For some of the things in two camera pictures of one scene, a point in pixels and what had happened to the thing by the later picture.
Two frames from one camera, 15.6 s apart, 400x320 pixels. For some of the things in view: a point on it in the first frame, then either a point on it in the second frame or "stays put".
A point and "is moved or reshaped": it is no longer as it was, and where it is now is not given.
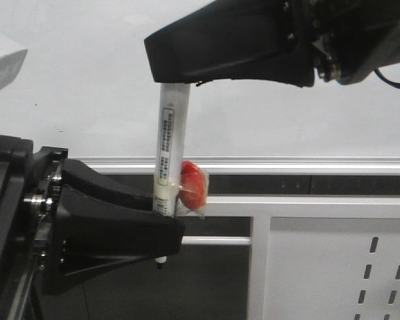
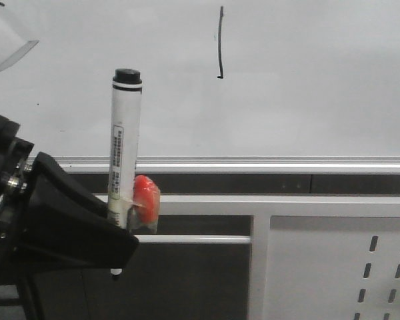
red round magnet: (194, 187) is moved or reshaped
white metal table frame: (261, 209) stays put
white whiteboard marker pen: (172, 146) to (125, 147)
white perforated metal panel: (339, 269) stays put
